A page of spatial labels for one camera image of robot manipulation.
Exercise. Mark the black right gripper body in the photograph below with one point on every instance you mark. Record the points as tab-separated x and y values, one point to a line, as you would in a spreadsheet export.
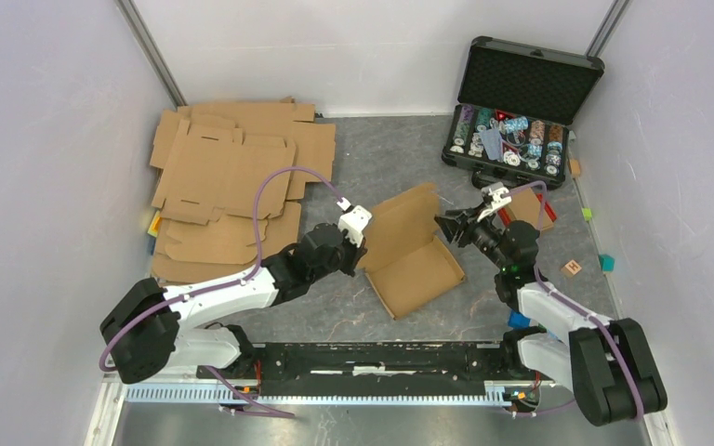
482	233

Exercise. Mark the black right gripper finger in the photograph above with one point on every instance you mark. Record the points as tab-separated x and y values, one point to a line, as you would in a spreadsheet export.
456	234
456	219

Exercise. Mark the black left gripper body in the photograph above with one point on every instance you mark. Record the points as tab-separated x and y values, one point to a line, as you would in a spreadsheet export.
348	255

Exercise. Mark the brown cardboard box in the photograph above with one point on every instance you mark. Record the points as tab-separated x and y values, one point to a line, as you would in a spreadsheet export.
406	263
529	212

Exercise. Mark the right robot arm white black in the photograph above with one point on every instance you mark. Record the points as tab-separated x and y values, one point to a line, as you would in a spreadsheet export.
606	363

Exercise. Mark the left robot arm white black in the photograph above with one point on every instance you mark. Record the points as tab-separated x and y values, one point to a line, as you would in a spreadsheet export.
153	328

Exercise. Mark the red flat block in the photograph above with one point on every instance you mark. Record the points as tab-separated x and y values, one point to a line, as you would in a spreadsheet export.
548	209

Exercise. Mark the blue block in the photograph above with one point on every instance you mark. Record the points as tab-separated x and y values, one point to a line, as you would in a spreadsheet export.
517	321

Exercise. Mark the wooden letter cube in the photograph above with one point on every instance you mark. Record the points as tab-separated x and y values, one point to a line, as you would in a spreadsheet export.
571	268

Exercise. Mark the small wooden block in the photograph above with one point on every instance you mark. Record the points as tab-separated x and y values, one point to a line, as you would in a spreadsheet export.
575	168

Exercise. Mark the black poker chip case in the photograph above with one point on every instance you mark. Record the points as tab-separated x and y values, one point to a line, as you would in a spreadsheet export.
513	111

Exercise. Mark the teal cube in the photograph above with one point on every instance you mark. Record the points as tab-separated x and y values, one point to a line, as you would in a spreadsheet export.
607	263

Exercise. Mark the stack of flat cardboard sheets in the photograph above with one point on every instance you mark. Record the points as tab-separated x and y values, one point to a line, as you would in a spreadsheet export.
232	176

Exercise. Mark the colourful blocks under cardboard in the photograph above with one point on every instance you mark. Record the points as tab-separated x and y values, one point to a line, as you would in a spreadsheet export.
153	231

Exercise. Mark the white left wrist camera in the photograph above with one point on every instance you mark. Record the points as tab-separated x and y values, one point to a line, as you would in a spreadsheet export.
353	221

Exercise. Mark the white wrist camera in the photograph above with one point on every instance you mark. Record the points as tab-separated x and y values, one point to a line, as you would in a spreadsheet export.
495	197
353	221

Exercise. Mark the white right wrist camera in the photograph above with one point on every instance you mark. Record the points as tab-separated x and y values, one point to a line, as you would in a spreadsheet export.
495	197

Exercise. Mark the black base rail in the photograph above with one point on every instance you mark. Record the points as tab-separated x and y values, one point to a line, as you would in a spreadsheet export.
381	369

